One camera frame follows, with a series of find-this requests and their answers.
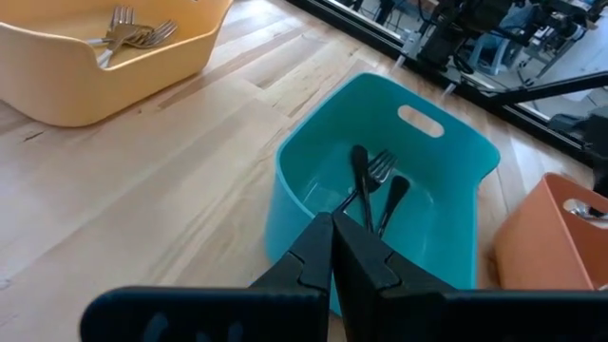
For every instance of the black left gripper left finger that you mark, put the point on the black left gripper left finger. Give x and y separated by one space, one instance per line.
294 309

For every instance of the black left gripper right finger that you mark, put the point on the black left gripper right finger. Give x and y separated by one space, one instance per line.
380 304

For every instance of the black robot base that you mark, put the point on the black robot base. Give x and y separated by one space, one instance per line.
442 43

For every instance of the teal plastic bin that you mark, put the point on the teal plastic bin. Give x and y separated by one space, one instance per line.
451 237

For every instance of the orange plastic bin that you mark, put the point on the orange plastic bin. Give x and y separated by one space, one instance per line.
537 256

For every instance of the blue stool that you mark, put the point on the blue stool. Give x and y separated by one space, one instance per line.
494 47

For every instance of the yellow plastic bin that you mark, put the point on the yellow plastic bin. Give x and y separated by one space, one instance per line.
71 90

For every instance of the black diagonal frame bar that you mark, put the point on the black diagonal frame bar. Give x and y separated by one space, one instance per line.
560 87

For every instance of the black table edge rail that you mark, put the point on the black table edge rail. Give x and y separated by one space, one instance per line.
375 38

